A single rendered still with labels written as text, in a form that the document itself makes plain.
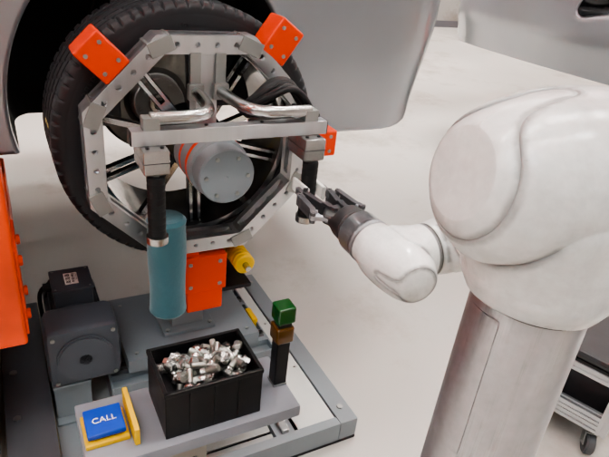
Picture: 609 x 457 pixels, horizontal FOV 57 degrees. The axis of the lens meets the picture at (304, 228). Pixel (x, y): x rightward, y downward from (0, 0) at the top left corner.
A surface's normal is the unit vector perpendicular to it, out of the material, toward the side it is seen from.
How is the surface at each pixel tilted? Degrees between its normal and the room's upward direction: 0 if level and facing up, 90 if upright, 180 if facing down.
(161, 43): 90
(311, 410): 0
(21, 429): 0
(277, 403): 0
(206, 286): 90
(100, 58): 90
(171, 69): 90
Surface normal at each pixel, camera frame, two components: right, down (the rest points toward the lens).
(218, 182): 0.45, 0.46
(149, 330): 0.10, -0.88
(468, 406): -0.74, 0.18
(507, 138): -0.20, -0.45
